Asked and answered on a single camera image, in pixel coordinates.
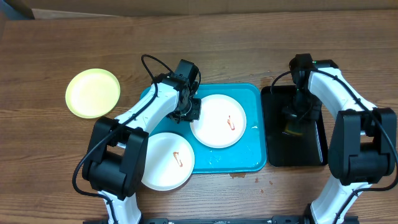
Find green yellow sponge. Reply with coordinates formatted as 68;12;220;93
284;122;303;136

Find white plate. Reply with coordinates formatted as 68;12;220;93
190;94;247;149
142;133;195;191

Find yellow-green plate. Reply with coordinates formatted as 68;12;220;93
65;68;121;119

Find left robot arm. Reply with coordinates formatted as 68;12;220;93
72;60;201;223

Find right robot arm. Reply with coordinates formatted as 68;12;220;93
282;54;397;224

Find black plastic tray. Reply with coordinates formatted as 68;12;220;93
261;85;328;167

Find teal plastic tray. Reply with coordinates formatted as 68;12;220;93
151;83;267;174

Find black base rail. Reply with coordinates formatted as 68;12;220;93
83;214;361;224

